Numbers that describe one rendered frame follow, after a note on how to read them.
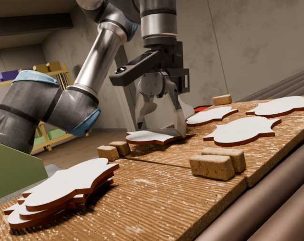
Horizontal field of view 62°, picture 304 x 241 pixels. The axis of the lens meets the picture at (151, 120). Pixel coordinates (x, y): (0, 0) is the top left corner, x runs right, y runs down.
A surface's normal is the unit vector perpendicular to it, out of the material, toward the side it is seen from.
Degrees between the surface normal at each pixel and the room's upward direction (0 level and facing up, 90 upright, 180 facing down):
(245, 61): 90
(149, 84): 79
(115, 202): 0
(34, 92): 83
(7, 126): 65
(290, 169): 27
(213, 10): 90
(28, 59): 90
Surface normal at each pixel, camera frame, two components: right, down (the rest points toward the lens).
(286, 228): -0.03, -0.88
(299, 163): 0.12, -0.77
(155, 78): -0.77, 0.14
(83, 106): 0.55, -0.17
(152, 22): -0.41, 0.15
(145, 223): -0.26, -0.95
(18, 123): 0.70, -0.27
